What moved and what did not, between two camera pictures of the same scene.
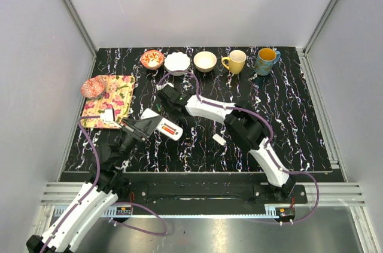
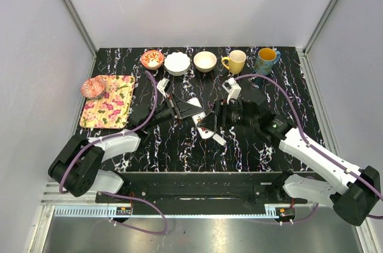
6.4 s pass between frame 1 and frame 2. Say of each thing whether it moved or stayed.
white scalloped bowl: stayed
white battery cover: stayed
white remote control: moved
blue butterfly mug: stayed
